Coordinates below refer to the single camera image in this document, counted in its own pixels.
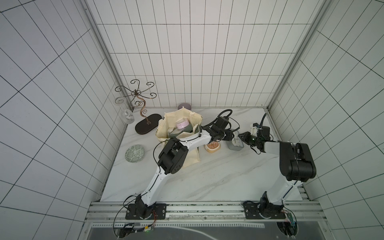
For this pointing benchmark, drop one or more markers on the metal jewelry tree stand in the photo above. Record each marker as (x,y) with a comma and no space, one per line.
(139,98)

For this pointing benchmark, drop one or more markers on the purple ceramic bowl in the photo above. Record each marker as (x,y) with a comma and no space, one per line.
(184,106)

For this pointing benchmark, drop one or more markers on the green patterned coaster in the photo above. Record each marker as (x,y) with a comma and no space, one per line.
(135,153)

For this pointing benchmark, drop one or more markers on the grey square alarm clock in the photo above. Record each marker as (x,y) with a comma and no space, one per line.
(235,144)

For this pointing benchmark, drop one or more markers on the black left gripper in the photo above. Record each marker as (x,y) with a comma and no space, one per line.
(230,135)

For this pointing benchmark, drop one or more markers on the cream canvas floral tote bag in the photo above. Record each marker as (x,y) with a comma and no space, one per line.
(170,119)

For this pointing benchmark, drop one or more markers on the green rectangular alarm clock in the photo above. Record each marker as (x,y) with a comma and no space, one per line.
(174,132)

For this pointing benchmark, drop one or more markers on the lilac round alarm clock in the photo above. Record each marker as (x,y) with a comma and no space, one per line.
(182,123)

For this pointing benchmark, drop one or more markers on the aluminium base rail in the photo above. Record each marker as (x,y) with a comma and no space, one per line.
(201,214)

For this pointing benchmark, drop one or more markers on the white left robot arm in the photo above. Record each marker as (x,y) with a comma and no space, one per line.
(172,158)

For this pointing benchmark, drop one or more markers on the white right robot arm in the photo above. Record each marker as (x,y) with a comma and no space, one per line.
(296,166)

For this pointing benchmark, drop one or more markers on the orange rounded alarm clock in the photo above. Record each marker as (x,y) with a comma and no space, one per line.
(212,147)

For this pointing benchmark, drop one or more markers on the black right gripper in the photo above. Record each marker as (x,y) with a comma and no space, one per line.
(245,137)

